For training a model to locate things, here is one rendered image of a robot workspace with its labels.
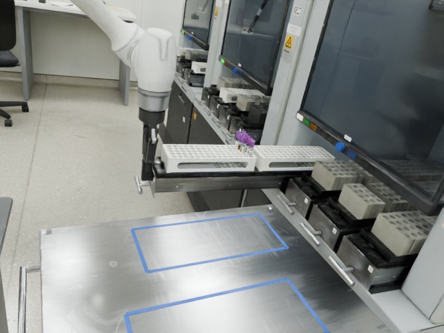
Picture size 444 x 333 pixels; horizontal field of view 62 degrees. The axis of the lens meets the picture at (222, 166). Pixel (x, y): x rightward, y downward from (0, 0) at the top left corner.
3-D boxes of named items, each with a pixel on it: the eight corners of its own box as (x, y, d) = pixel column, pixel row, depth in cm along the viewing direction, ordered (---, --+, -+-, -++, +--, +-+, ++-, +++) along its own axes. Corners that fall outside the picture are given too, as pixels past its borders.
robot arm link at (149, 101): (166, 84, 108) (164, 104, 111) (135, 82, 105) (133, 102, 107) (174, 94, 101) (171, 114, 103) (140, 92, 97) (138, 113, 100)
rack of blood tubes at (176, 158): (242, 160, 131) (246, 145, 128) (254, 174, 123) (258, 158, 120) (160, 161, 120) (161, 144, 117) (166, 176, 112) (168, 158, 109)
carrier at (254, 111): (261, 126, 162) (265, 113, 160) (258, 125, 161) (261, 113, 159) (251, 116, 172) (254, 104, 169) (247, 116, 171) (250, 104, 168)
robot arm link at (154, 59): (179, 94, 101) (163, 80, 111) (186, 35, 94) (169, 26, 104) (140, 92, 96) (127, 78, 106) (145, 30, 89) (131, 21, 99)
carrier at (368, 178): (369, 192, 122) (374, 176, 119) (363, 192, 121) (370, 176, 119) (347, 174, 132) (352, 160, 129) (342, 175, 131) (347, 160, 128)
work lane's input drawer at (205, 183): (316, 173, 149) (322, 153, 145) (335, 191, 137) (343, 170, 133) (133, 176, 122) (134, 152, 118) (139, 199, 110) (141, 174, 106)
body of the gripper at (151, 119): (168, 113, 103) (165, 143, 107) (162, 103, 110) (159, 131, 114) (141, 111, 100) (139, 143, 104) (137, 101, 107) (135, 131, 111)
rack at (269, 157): (316, 160, 143) (320, 146, 140) (331, 173, 135) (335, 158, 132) (247, 160, 132) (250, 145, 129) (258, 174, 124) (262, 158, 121)
